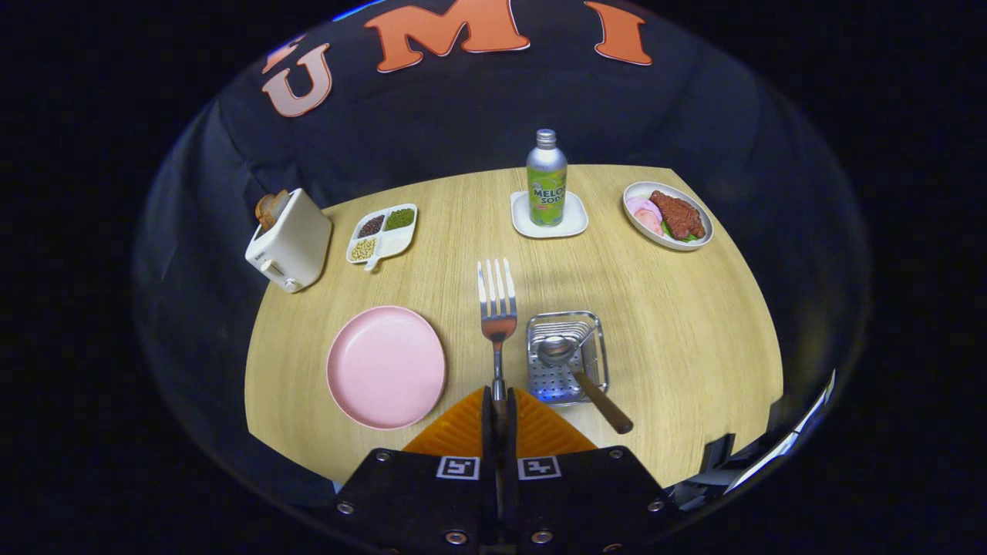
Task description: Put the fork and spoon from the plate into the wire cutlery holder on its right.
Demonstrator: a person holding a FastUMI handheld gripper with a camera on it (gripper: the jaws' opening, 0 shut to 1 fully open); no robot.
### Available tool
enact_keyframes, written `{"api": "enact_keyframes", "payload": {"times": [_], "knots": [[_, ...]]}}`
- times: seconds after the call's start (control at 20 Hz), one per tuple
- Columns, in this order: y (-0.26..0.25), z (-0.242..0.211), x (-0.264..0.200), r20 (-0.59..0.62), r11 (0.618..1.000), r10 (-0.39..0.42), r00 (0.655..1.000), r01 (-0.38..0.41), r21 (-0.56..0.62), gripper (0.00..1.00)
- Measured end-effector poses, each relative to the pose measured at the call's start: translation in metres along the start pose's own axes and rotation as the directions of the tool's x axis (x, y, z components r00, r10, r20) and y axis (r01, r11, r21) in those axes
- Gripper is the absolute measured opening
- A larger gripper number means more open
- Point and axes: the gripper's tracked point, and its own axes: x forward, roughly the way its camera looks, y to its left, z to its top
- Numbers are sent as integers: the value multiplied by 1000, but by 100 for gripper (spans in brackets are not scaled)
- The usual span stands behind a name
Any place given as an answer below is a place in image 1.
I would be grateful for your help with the green lettuce leaf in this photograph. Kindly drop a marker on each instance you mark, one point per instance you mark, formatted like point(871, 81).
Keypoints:
point(686, 239)

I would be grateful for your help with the white toaster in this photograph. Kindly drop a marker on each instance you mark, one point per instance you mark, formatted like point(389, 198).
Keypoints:
point(293, 247)

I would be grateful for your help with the metal drainer basket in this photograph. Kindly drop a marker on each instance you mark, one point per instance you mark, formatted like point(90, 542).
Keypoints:
point(551, 385)

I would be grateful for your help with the green soda bottle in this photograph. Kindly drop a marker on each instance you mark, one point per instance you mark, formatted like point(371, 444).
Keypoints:
point(547, 185)

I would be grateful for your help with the pink plate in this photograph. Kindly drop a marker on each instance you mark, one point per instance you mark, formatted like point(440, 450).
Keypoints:
point(385, 366)

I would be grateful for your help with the pink ham slices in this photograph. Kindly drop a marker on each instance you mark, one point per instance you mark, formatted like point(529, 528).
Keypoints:
point(642, 210)

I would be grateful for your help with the white oval food plate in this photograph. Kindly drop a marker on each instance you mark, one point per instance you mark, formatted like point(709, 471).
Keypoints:
point(640, 189)

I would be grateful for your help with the white square coaster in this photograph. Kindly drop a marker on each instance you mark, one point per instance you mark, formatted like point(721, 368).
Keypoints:
point(574, 227)

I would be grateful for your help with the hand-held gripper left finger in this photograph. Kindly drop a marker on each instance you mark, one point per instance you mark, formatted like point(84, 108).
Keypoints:
point(487, 432)

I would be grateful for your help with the brown meat piece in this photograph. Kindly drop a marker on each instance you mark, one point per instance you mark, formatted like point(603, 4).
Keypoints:
point(678, 216)

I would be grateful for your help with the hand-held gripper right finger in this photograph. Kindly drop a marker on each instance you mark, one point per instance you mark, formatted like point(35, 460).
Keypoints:
point(512, 432)

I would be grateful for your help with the white divided snack dish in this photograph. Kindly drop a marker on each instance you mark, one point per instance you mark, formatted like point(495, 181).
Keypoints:
point(393, 243)

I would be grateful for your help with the toast slice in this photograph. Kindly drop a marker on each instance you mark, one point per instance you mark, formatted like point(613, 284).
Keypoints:
point(267, 208)

